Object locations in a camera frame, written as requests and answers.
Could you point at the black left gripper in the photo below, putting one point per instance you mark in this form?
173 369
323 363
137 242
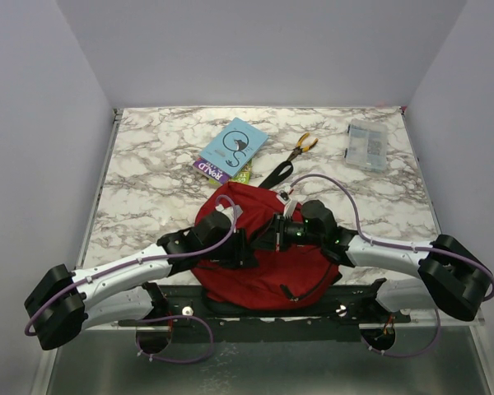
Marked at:
242 255

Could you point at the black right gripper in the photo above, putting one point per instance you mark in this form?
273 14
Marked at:
275 238

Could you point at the red student backpack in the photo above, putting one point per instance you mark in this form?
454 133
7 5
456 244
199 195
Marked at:
284 280

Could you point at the light blue book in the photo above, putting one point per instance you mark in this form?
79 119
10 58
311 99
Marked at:
234 146

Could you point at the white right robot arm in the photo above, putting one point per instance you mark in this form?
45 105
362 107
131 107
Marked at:
443 273

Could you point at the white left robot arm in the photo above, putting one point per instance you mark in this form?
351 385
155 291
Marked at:
64 303

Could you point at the green book under stack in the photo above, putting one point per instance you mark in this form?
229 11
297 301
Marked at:
243 176

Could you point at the clear plastic organizer box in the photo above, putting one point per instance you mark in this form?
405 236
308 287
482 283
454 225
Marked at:
367 145

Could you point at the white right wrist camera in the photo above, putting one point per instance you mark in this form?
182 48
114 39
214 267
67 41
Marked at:
286 199

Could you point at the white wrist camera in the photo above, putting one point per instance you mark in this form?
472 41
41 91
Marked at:
286 199
230 212

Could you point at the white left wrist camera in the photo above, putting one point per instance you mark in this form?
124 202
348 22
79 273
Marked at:
230 212

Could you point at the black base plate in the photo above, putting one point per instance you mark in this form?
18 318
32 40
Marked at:
336 316

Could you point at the yellow handled pliers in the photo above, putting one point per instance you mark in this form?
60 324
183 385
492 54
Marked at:
301 147

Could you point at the aluminium mounting rail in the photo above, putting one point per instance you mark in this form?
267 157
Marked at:
416 317

